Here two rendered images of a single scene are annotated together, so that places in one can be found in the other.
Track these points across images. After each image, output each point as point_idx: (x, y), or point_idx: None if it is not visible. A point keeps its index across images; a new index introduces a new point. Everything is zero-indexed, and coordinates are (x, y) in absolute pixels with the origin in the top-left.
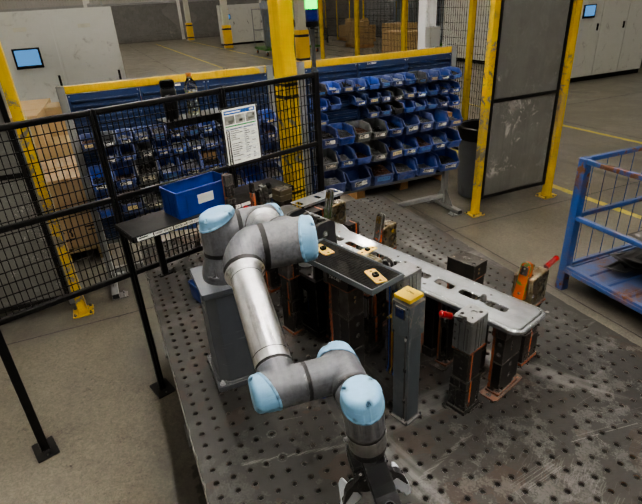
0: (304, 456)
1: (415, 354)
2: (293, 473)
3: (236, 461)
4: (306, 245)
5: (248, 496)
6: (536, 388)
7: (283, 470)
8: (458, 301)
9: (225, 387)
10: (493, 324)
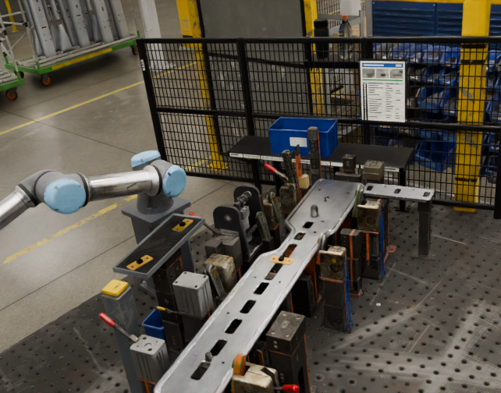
0: (86, 353)
1: (123, 342)
2: (69, 353)
3: (76, 323)
4: (47, 199)
5: (47, 341)
6: None
7: (71, 348)
8: (200, 342)
9: (142, 287)
10: (164, 373)
